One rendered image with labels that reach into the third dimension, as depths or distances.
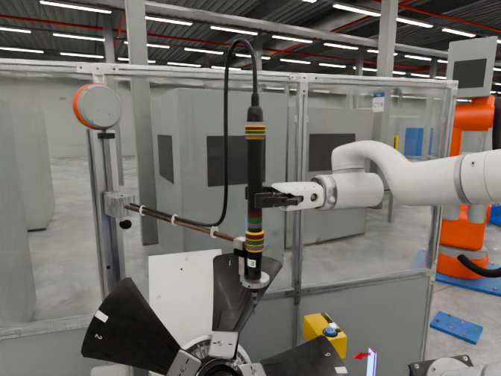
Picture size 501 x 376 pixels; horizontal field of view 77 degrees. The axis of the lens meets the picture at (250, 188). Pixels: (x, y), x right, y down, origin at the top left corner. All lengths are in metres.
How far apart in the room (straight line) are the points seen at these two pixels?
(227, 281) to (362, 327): 1.21
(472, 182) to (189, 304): 0.88
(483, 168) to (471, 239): 3.93
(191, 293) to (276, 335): 0.77
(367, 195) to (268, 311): 1.06
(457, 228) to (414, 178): 3.86
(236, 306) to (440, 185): 0.58
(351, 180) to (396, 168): 0.12
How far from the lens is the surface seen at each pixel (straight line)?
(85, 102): 1.23
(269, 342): 1.82
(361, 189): 0.78
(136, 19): 5.18
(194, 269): 1.18
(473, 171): 0.64
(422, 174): 0.67
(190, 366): 0.90
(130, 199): 1.19
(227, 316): 0.93
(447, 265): 4.61
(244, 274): 0.78
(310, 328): 1.33
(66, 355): 1.74
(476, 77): 4.47
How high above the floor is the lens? 1.81
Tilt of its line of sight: 11 degrees down
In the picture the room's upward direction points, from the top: straight up
